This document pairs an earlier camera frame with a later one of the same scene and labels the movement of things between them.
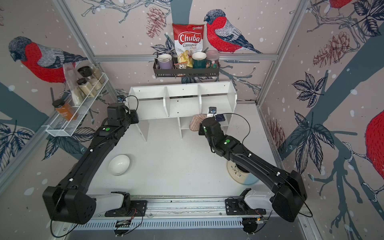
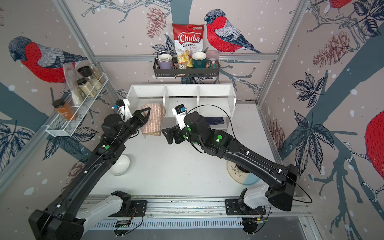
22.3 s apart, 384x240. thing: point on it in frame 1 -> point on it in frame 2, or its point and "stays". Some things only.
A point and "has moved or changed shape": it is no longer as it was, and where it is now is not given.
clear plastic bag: x=71 y=73 stays
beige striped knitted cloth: x=196 y=119 has moved or changed shape
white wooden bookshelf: x=199 y=101 stays
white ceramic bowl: x=119 y=164 stays
